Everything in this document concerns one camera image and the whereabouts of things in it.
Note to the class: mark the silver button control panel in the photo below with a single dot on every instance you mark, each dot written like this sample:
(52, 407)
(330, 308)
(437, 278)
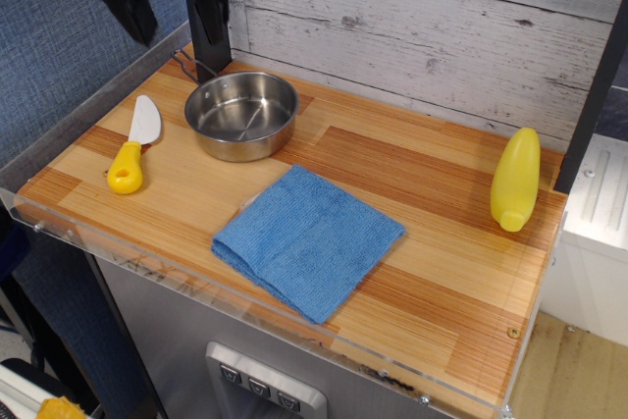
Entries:
(247, 388)

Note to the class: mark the yellow plastic bottle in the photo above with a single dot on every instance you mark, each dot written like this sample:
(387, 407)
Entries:
(516, 181)

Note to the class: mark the clear acrylic table guard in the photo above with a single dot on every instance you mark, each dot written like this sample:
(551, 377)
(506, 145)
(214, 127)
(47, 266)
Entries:
(444, 318)

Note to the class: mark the blue folded cloth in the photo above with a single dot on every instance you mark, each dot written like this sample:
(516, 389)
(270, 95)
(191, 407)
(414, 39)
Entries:
(307, 242)

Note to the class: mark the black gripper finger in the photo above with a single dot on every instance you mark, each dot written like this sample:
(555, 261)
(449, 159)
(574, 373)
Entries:
(212, 18)
(136, 17)

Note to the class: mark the yellow object bottom left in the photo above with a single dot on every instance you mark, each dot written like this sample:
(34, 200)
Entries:
(59, 408)

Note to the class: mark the white appliance with vents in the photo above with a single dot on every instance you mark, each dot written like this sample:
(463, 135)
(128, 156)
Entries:
(587, 281)

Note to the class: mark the stainless steel cabinet front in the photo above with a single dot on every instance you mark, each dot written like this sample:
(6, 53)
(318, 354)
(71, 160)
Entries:
(171, 332)

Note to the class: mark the yellow handled toy knife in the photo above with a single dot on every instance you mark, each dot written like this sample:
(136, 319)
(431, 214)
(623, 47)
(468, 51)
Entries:
(125, 175)

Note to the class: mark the stainless steel pot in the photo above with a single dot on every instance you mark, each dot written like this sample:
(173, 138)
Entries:
(238, 117)

